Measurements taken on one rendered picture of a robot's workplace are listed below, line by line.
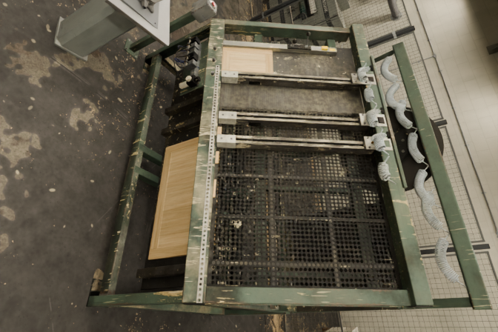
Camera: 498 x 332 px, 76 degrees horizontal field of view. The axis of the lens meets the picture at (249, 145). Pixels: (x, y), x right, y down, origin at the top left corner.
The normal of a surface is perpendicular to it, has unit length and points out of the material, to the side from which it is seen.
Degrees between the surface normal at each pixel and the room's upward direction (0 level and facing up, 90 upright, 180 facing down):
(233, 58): 55
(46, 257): 0
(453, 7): 90
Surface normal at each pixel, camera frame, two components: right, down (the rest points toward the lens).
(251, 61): 0.08, -0.51
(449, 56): -0.50, -0.29
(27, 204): 0.86, -0.25
